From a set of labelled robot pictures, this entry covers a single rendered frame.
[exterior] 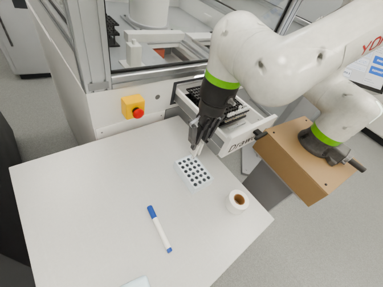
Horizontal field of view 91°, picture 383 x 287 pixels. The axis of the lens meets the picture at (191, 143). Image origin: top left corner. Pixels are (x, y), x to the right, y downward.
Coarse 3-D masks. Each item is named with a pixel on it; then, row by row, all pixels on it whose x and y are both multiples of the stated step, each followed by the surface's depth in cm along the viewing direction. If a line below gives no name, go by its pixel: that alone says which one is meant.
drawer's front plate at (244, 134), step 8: (264, 120) 72; (272, 120) 75; (248, 128) 66; (256, 128) 69; (264, 128) 76; (232, 136) 61; (240, 136) 64; (248, 136) 70; (224, 144) 64; (232, 144) 65; (240, 144) 71; (224, 152) 66; (232, 152) 72
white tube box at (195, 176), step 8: (184, 160) 67; (192, 160) 68; (176, 168) 66; (184, 168) 65; (192, 168) 66; (200, 168) 66; (184, 176) 63; (192, 176) 63; (200, 176) 66; (208, 176) 65; (192, 184) 61; (200, 184) 62; (208, 184) 65; (192, 192) 62
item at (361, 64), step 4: (356, 60) 111; (360, 60) 111; (364, 60) 111; (368, 60) 111; (352, 64) 112; (356, 64) 112; (360, 64) 112; (364, 64) 112; (352, 68) 112; (356, 68) 112; (360, 68) 112; (364, 68) 112; (364, 72) 112
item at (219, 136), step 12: (180, 84) 82; (192, 84) 85; (180, 96) 78; (192, 108) 74; (252, 108) 82; (240, 120) 84; (252, 120) 83; (216, 132) 68; (228, 132) 76; (216, 144) 70
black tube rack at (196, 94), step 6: (186, 90) 80; (192, 90) 80; (198, 90) 82; (186, 96) 81; (192, 96) 82; (198, 96) 79; (198, 102) 80; (240, 102) 82; (228, 108) 77; (234, 108) 78; (234, 120) 77; (222, 126) 74
